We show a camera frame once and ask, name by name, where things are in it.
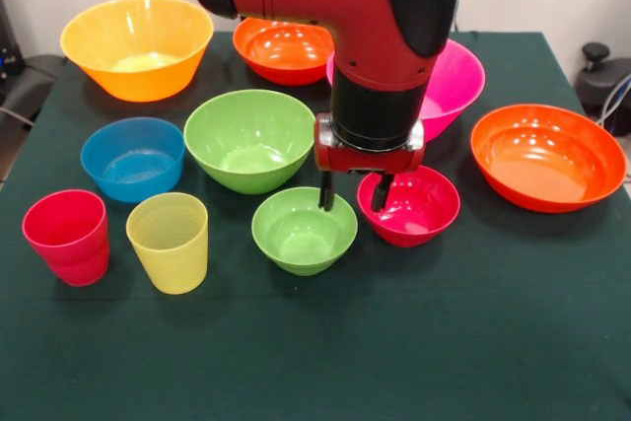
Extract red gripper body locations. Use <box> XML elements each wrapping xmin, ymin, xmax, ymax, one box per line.
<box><xmin>314</xmin><ymin>112</ymin><xmax>427</xmax><ymax>175</ymax></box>

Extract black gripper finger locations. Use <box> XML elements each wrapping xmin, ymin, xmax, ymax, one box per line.
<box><xmin>370</xmin><ymin>173</ymin><xmax>395</xmax><ymax>213</ymax></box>
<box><xmin>317</xmin><ymin>172</ymin><xmax>336</xmax><ymax>211</ymax></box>

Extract small red bowl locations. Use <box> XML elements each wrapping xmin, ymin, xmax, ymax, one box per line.
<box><xmin>356</xmin><ymin>164</ymin><xmax>462</xmax><ymax>248</ymax></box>

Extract small green bowl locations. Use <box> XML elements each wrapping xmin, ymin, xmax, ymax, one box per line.
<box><xmin>250</xmin><ymin>186</ymin><xmax>360</xmax><ymax>277</ymax></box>

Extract large green bowl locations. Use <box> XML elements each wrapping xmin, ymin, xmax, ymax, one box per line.
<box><xmin>182</xmin><ymin>89</ymin><xmax>319</xmax><ymax>195</ymax></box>

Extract large pink bowl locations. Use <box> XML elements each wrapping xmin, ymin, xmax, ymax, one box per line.
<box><xmin>325</xmin><ymin>38</ymin><xmax>487</xmax><ymax>143</ymax></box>

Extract orange shallow bowl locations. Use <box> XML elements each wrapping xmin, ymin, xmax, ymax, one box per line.
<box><xmin>232</xmin><ymin>16</ymin><xmax>336</xmax><ymax>87</ymax></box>
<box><xmin>469</xmin><ymin>104</ymin><xmax>628</xmax><ymax>214</ymax></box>

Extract yellow cup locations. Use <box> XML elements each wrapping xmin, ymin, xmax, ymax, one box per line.
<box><xmin>125</xmin><ymin>192</ymin><xmax>210</xmax><ymax>296</ymax></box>

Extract dark green tablecloth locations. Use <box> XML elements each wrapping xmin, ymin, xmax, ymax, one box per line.
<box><xmin>0</xmin><ymin>31</ymin><xmax>631</xmax><ymax>421</ymax></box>

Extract blue bowl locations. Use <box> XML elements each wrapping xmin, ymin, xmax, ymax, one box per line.
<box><xmin>80</xmin><ymin>116</ymin><xmax>186</xmax><ymax>204</ymax></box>

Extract large yellow-orange bowl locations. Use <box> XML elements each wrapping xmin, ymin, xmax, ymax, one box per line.
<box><xmin>59</xmin><ymin>0</ymin><xmax>215</xmax><ymax>104</ymax></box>

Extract black round base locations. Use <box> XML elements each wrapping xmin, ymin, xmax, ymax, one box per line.
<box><xmin>574</xmin><ymin>58</ymin><xmax>631</xmax><ymax>119</ymax></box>

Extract black knob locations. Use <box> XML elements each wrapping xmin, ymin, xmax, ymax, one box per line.
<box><xmin>581</xmin><ymin>42</ymin><xmax>611</xmax><ymax>78</ymax></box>

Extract red cup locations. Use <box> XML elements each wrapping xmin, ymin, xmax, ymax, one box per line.
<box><xmin>44</xmin><ymin>239</ymin><xmax>111</xmax><ymax>288</ymax></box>
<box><xmin>22</xmin><ymin>188</ymin><xmax>109</xmax><ymax>269</ymax></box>

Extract dark grey seat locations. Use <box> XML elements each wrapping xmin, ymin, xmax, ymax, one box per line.
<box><xmin>0</xmin><ymin>53</ymin><xmax>68</xmax><ymax>129</ymax></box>

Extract black equipment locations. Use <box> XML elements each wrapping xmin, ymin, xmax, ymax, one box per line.
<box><xmin>0</xmin><ymin>0</ymin><xmax>26</xmax><ymax>77</ymax></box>

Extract light cables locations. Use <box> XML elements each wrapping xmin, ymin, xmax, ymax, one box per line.
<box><xmin>595</xmin><ymin>73</ymin><xmax>631</xmax><ymax>134</ymax></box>

